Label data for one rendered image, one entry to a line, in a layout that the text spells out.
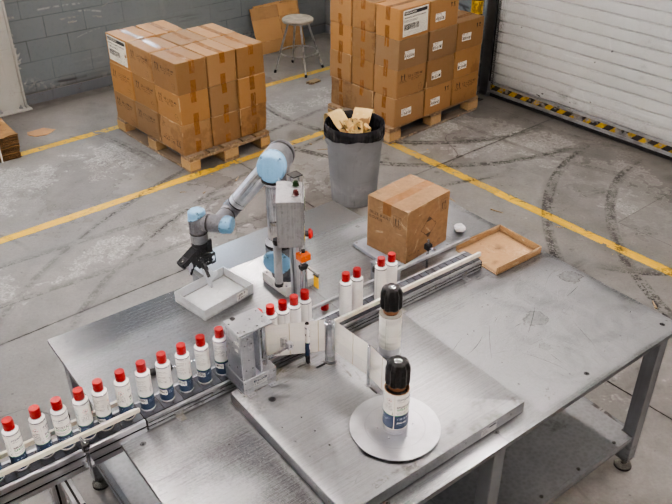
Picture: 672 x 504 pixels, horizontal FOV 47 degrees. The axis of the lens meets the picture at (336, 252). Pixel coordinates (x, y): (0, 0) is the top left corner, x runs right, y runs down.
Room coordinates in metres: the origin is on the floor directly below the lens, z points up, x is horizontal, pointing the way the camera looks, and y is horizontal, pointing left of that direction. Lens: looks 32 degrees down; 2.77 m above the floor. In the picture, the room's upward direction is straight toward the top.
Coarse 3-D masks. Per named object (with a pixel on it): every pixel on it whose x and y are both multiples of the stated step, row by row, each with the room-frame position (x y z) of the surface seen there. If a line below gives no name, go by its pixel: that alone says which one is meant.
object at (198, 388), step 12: (468, 252) 2.98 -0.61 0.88; (444, 264) 2.88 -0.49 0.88; (468, 264) 2.88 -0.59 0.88; (420, 276) 2.78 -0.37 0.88; (444, 276) 2.79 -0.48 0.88; (372, 300) 2.61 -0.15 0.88; (336, 312) 2.52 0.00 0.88; (216, 384) 2.09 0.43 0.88; (156, 396) 2.03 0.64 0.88; (180, 396) 2.03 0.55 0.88; (156, 408) 1.97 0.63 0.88
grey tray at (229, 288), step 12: (216, 276) 2.83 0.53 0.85; (228, 276) 2.84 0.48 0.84; (240, 276) 2.79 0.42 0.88; (192, 288) 2.73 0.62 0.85; (204, 288) 2.76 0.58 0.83; (216, 288) 2.76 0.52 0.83; (228, 288) 2.76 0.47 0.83; (240, 288) 2.76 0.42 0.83; (252, 288) 2.73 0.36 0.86; (180, 300) 2.64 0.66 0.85; (192, 300) 2.67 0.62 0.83; (204, 300) 2.67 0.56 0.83; (216, 300) 2.67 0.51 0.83; (228, 300) 2.63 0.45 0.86; (240, 300) 2.68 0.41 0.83; (204, 312) 2.54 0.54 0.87; (216, 312) 2.58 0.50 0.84
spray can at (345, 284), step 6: (342, 276) 2.50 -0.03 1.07; (348, 276) 2.50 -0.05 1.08; (342, 282) 2.50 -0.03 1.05; (348, 282) 2.50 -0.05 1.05; (342, 288) 2.49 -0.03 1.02; (348, 288) 2.49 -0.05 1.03; (342, 294) 2.49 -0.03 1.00; (348, 294) 2.49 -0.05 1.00; (342, 300) 2.49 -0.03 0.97; (348, 300) 2.49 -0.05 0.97; (342, 306) 2.49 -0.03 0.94; (348, 306) 2.49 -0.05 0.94; (342, 312) 2.49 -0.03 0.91
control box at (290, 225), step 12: (276, 192) 2.45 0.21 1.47; (288, 192) 2.45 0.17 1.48; (300, 192) 2.45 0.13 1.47; (276, 204) 2.37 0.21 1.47; (288, 204) 2.37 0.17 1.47; (300, 204) 2.37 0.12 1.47; (276, 216) 2.37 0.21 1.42; (288, 216) 2.37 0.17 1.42; (300, 216) 2.37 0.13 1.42; (288, 228) 2.37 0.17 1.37; (300, 228) 2.37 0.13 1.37; (288, 240) 2.37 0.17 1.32; (300, 240) 2.37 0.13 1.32
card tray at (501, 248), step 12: (492, 228) 3.22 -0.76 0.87; (504, 228) 3.22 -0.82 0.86; (468, 240) 3.12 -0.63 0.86; (480, 240) 3.16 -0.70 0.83; (492, 240) 3.16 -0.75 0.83; (504, 240) 3.16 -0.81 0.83; (516, 240) 3.16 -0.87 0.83; (528, 240) 3.10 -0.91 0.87; (492, 252) 3.05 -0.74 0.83; (504, 252) 3.05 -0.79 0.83; (516, 252) 3.05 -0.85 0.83; (528, 252) 2.99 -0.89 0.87; (540, 252) 3.05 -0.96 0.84; (492, 264) 2.95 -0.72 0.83; (504, 264) 2.89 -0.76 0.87; (516, 264) 2.94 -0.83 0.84
